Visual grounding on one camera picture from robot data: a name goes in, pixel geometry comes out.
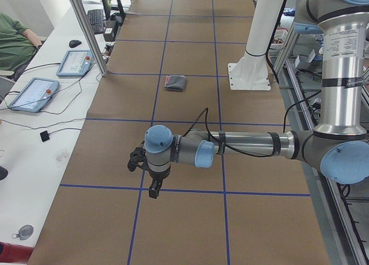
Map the pink and grey towel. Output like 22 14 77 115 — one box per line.
164 75 187 92

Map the brown paper table cover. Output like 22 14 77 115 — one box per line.
29 0 330 264

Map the small black square device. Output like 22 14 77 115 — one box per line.
40 130 50 142

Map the upper teach pendant tablet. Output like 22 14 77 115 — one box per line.
56 50 93 77

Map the teach pendant tablet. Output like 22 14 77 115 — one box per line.
56 50 93 77
9 77 59 113

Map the round grey tape measure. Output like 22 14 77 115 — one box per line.
12 224 34 241

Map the lower teach pendant tablet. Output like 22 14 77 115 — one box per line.
9 77 59 113

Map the small black box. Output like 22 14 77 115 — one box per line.
103 20 118 42

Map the black computer mouse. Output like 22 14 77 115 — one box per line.
69 40 82 48

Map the black keyboard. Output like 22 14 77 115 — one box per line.
87 9 104 34

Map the black computer monitor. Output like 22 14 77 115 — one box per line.
101 0 126 23

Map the person in green shirt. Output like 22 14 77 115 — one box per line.
1 12 43 81

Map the aluminium frame post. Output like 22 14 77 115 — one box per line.
69 0 107 76

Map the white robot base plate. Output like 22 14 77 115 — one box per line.
228 62 271 91

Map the aluminium frame rack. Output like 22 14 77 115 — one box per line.
278 35 368 264

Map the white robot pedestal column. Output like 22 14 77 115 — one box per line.
244 0 285 65

